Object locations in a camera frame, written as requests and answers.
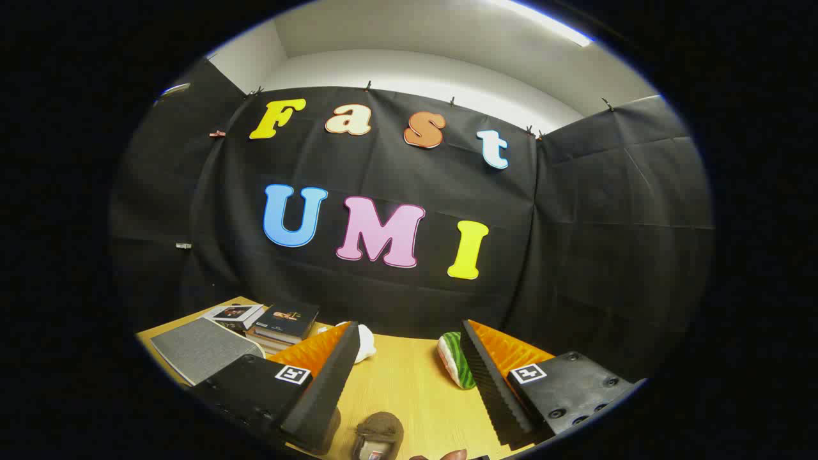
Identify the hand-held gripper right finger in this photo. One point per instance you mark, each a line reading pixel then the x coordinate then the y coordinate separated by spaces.
pixel 492 390

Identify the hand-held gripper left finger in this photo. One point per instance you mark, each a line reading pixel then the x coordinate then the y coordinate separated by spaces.
pixel 323 396

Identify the watermelon slice plush toy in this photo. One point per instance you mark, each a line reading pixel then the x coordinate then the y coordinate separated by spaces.
pixel 450 359

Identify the white portrait cover book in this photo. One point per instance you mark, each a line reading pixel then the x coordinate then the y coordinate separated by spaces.
pixel 233 314

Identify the white plush toy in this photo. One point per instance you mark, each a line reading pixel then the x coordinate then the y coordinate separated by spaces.
pixel 365 345

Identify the brown cover book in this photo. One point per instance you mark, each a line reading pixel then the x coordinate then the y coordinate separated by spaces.
pixel 268 348
pixel 271 338

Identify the grey fabric storage box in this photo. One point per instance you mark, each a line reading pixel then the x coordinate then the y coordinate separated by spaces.
pixel 198 348

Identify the dark cover book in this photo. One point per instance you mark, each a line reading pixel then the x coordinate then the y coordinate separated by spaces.
pixel 287 318

